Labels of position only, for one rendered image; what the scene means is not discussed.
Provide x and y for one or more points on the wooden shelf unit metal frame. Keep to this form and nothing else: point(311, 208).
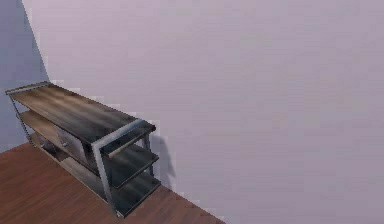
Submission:
point(80, 115)

